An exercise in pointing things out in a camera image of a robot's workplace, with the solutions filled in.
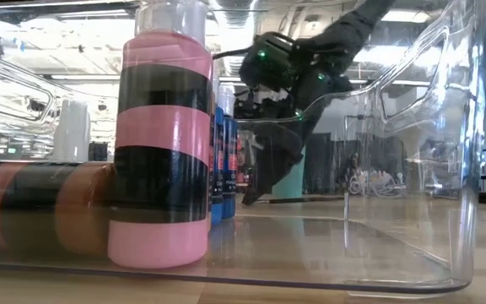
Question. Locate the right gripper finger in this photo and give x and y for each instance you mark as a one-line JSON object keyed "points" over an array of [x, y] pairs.
{"points": [[289, 156], [262, 169]]}

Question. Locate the dark blue paint bottle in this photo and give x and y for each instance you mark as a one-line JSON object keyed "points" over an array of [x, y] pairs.
{"points": [[229, 190]]}

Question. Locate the thin black paint brush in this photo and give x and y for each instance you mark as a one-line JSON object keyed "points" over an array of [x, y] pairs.
{"points": [[310, 199]]}

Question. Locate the pink paint bottle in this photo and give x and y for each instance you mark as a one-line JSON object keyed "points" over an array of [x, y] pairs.
{"points": [[163, 126]]}

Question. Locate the clear plastic bin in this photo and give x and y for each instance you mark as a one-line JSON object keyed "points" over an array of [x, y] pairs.
{"points": [[352, 253]]}

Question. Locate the orange paint bottle black label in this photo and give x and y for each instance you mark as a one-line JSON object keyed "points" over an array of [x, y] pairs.
{"points": [[36, 202]]}

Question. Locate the teal plastic cup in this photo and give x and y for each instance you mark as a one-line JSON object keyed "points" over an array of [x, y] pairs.
{"points": [[289, 186]]}

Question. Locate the person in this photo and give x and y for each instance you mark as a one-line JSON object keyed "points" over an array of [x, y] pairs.
{"points": [[352, 166]]}

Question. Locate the white pillar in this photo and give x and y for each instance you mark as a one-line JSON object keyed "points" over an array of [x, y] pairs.
{"points": [[72, 131]]}

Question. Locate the silver ventilation duct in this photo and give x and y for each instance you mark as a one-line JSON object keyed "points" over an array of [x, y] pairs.
{"points": [[234, 17]]}

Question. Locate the black wall panel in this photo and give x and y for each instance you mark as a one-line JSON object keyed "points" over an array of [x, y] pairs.
{"points": [[98, 152]]}

